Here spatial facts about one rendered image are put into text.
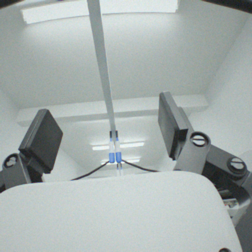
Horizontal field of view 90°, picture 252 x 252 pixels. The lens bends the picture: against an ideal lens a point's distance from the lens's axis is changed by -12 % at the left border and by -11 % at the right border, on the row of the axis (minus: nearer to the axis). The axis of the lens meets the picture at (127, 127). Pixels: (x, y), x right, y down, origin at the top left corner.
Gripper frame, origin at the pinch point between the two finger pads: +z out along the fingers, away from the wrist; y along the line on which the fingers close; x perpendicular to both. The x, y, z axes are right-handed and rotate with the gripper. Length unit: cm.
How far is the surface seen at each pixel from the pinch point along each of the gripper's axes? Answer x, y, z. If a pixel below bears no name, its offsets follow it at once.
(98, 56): -21, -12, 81
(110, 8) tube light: 1, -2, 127
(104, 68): -30, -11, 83
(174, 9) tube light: -4, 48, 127
